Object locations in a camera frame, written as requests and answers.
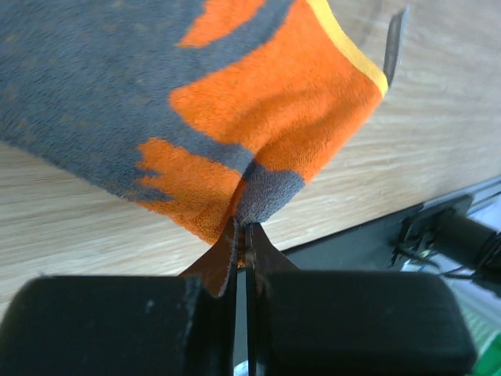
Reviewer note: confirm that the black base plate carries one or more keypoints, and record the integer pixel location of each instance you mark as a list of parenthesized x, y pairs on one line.
[(370, 245)]

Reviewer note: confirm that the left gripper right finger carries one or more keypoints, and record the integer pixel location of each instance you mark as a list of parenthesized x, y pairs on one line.
[(262, 260)]

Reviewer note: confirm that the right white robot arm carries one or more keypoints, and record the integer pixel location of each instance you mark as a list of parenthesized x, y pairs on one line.
[(456, 246)]

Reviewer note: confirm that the grey orange towel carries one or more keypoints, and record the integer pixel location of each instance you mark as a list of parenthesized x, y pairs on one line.
[(203, 111)]

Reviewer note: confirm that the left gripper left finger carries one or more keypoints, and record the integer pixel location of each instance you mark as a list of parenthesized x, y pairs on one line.
[(210, 341)]

